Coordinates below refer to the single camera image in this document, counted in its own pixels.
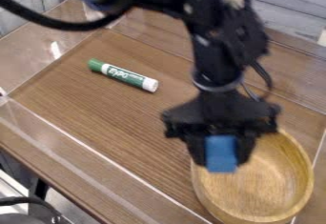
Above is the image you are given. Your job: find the blue rectangular block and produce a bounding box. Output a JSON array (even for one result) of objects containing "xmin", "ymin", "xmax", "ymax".
[{"xmin": 205, "ymin": 135, "xmax": 237, "ymax": 173}]

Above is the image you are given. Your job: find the black cable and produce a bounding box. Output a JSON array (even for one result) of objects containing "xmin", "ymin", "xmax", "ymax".
[{"xmin": 0, "ymin": 0, "xmax": 129, "ymax": 31}]

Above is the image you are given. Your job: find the green Expo marker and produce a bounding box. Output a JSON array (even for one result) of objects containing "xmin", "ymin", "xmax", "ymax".
[{"xmin": 89, "ymin": 58, "xmax": 160, "ymax": 92}]

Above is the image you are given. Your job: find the brown wooden bowl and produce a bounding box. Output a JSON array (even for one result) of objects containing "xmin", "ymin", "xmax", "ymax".
[{"xmin": 192, "ymin": 131, "xmax": 315, "ymax": 224}]

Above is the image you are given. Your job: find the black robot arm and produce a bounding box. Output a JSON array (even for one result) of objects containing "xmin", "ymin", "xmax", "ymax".
[{"xmin": 82, "ymin": 0, "xmax": 281, "ymax": 173}]

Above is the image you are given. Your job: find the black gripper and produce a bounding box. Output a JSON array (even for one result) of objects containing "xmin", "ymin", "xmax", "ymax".
[{"xmin": 162, "ymin": 92, "xmax": 282, "ymax": 167}]

